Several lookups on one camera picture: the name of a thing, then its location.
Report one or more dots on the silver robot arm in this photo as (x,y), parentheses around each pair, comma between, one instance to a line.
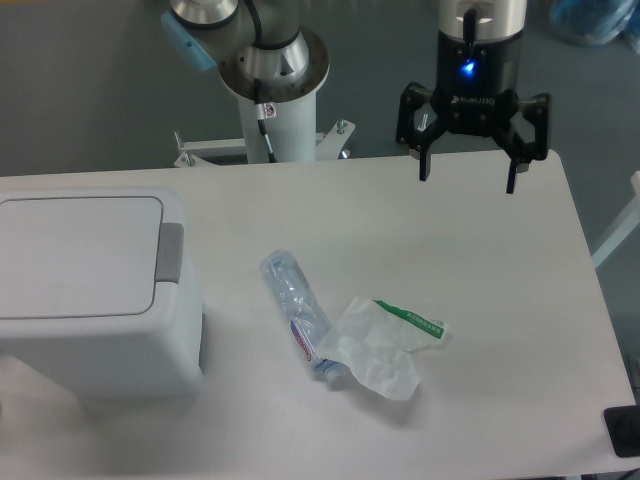
(274,66)

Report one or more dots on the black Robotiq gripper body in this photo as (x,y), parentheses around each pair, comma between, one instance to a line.
(476,83)

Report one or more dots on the white frame leg right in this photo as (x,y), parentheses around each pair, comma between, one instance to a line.
(620,227)

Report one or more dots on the blue plastic bag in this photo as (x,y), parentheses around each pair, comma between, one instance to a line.
(595,23)

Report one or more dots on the black device at table edge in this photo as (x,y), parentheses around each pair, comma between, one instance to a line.
(622,423)

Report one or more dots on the grey trash can push button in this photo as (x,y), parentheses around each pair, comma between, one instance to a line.
(169,253)

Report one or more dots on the crushed clear plastic bottle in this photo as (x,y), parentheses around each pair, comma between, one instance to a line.
(307,321)

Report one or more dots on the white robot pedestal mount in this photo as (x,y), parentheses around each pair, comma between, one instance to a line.
(271,132)

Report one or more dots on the crumpled white paper wrapper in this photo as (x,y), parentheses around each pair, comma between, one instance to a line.
(375,341)

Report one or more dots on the white trash can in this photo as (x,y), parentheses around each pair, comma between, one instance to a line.
(79,300)

